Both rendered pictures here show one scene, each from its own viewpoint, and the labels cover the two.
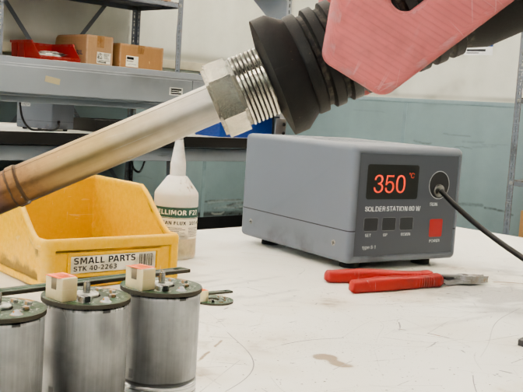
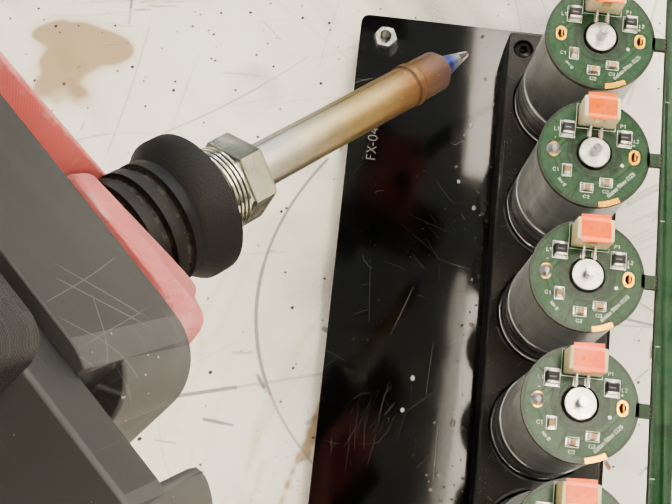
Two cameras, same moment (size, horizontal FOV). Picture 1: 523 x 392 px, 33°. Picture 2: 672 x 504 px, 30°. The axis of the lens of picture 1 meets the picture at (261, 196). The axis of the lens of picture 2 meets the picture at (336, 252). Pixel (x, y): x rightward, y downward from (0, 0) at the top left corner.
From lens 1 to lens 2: 0.31 m
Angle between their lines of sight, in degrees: 95
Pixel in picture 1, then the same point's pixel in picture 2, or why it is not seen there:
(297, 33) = (135, 161)
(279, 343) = not seen: outside the picture
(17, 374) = (519, 280)
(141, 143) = (296, 128)
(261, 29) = (172, 138)
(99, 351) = (515, 390)
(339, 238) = not seen: outside the picture
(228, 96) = (209, 150)
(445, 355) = not seen: outside the picture
